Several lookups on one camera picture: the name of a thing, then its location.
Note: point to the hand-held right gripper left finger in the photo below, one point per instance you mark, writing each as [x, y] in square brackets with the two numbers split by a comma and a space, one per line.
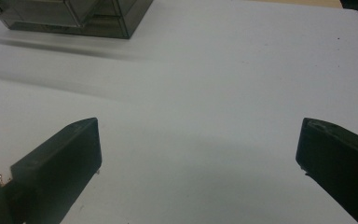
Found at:
[59, 165]

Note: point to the clear acrylic drawer box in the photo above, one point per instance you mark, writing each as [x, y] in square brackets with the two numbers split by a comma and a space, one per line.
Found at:
[84, 15]

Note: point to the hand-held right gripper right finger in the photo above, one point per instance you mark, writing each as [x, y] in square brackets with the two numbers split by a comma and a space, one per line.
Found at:
[338, 165]

